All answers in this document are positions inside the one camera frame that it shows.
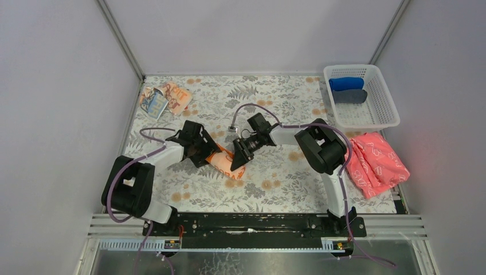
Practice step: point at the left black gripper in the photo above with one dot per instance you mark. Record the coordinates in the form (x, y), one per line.
(204, 150)

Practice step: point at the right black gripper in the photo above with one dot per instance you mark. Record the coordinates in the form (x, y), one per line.
(242, 150)

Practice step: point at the orange cartoon towel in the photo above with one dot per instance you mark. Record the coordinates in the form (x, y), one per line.
(222, 162)

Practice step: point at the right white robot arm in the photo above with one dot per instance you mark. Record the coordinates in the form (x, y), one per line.
(324, 151)

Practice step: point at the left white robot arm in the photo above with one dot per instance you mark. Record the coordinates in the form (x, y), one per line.
(130, 183)

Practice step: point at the floral table mat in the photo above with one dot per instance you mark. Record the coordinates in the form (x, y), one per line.
(278, 179)

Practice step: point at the peach lettered towel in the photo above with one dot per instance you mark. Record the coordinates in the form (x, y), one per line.
(154, 101)

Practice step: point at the blue rolled towel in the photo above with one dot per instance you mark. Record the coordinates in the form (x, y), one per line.
(346, 83)

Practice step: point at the grey rolled towel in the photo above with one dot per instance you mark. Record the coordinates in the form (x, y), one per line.
(354, 96)

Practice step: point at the white plastic basket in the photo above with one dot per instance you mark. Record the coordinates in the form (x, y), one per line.
(376, 113)

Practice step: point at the pink folded towel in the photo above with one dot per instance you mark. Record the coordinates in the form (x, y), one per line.
(374, 166)

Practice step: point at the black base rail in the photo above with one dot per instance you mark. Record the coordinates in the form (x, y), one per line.
(197, 230)

